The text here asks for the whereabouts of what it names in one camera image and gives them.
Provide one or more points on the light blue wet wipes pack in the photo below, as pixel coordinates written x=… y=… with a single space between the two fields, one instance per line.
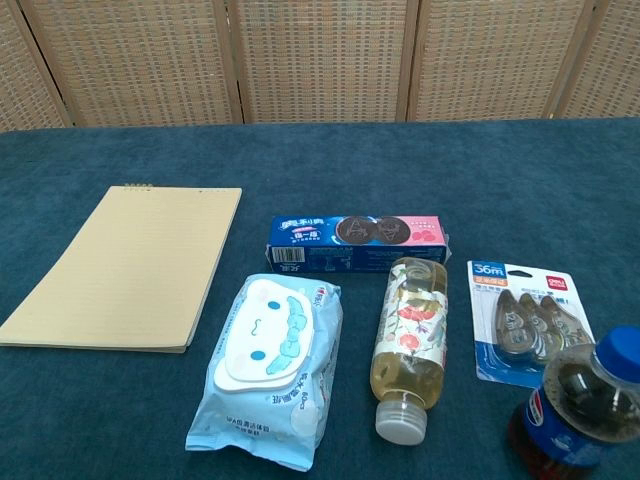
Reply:
x=265 y=350

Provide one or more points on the correction tape blister pack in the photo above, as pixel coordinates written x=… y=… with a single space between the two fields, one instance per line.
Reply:
x=500 y=320

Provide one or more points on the woven bamboo screen panel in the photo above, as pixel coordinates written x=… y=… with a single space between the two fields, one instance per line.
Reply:
x=325 y=60
x=500 y=60
x=20 y=85
x=610 y=65
x=140 y=60

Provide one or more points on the blue Oreo cookie box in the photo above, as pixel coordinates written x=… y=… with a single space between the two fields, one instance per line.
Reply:
x=310 y=255

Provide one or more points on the Pepsi cola bottle blue cap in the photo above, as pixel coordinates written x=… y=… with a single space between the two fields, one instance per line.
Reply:
x=575 y=410

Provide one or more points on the tan cover spiral notepad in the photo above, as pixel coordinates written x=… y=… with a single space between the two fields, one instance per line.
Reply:
x=125 y=265

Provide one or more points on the teal table cloth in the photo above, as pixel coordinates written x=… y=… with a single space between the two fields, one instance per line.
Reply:
x=350 y=165

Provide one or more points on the floral label tea bottle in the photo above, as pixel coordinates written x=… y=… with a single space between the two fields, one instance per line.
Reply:
x=410 y=325

